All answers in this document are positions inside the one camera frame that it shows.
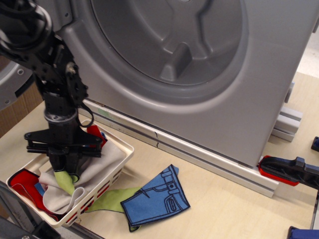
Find grey round machine door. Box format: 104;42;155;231
0;55;34;111

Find red felt garment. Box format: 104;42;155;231
9;124;110;222

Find red black clamp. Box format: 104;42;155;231
258;155;319;190

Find green felt cloth on table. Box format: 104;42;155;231
84;186;143;233

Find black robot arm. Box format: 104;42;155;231
0;0;102;176

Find white plastic laundry basket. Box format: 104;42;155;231
6;124;134;228

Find short aluminium rail right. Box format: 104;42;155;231
271;107;303;142

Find small green felt cloth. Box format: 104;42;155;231
54;171;79;196

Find beige cloth in basket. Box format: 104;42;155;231
39;141;126;212

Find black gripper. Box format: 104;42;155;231
24;120;103;174

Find blue black clamp corner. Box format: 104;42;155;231
287;226;319;239

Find grey metal frame corner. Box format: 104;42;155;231
0;180;105;239

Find blue felt jeans shorts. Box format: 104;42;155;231
121;164;190;228

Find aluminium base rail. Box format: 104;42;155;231
84;100;279;198

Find grey toy washing machine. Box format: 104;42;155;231
39;0;319;166

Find black blue clamp edge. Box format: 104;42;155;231
311;136;319;152

